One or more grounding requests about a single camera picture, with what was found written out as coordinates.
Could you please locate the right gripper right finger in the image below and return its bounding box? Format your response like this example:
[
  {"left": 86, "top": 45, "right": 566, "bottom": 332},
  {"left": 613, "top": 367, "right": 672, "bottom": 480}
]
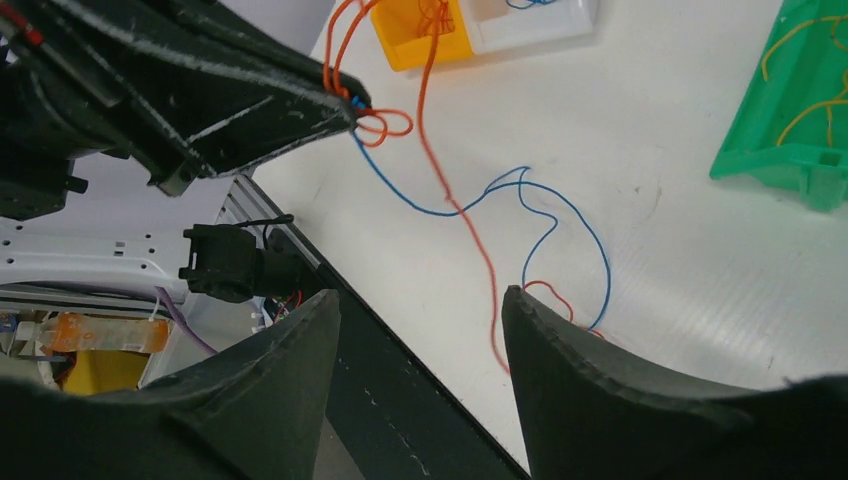
[{"left": 502, "top": 286, "right": 847, "bottom": 479}]

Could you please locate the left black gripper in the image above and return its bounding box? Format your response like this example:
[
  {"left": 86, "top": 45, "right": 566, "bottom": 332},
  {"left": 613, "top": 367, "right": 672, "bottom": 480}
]
[{"left": 1, "top": 1, "right": 359, "bottom": 221}]

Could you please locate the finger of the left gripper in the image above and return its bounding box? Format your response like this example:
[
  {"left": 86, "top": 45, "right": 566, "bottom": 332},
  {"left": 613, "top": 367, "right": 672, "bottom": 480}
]
[{"left": 165, "top": 1, "right": 370, "bottom": 113}]

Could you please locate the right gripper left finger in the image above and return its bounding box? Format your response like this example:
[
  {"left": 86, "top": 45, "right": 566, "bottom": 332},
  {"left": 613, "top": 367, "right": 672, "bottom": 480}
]
[{"left": 1, "top": 289, "right": 341, "bottom": 479}]

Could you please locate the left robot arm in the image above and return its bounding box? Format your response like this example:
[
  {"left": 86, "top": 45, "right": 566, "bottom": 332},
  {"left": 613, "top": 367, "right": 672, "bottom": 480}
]
[{"left": 1, "top": 1, "right": 371, "bottom": 303}]

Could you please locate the yellow box under table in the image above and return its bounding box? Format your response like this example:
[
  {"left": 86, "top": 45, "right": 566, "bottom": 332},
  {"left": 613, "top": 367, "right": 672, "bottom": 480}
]
[{"left": 61, "top": 351, "right": 149, "bottom": 396}]

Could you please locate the orange labelled plastic bottle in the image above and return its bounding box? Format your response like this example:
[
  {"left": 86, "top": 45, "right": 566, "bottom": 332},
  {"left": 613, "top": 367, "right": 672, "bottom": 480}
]
[{"left": 15, "top": 313, "right": 170, "bottom": 354}]

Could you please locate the white plastic bin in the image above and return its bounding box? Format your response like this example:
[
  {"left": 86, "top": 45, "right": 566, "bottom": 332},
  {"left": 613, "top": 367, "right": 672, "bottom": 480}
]
[{"left": 460, "top": 0, "right": 600, "bottom": 54}]

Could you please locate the green plastic bin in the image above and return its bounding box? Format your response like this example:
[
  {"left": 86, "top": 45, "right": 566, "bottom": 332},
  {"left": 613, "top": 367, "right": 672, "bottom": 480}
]
[{"left": 709, "top": 1, "right": 847, "bottom": 212}]

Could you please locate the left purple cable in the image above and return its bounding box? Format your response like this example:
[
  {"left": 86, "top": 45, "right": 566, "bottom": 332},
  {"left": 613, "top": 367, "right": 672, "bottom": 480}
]
[{"left": 152, "top": 284, "right": 220, "bottom": 359}]

